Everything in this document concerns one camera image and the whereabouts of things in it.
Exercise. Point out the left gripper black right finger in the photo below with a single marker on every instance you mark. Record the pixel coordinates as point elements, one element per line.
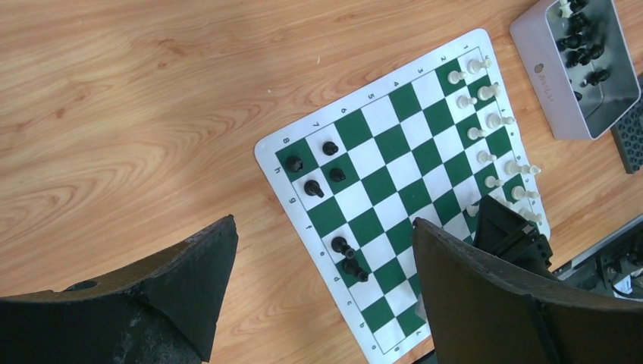
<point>481,309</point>

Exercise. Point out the grey lego baseplate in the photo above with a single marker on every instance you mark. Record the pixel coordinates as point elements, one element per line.
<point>627,134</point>

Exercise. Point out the metal tin box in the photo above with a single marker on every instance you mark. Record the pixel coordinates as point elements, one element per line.
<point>577,60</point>

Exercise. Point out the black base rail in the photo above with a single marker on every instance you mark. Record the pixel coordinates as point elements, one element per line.
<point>612,267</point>

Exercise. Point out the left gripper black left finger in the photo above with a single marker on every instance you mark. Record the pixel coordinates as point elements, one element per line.
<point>161,309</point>

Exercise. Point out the black rook board corner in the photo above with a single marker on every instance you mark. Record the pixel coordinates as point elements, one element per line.
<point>294,164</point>

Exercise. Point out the white piece board corner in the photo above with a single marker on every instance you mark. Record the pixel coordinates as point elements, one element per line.
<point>474,66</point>

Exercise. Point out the green white chess mat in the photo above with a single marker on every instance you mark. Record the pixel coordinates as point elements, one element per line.
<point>428,140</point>

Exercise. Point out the black pawn on board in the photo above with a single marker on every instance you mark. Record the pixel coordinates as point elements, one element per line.
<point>340,245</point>

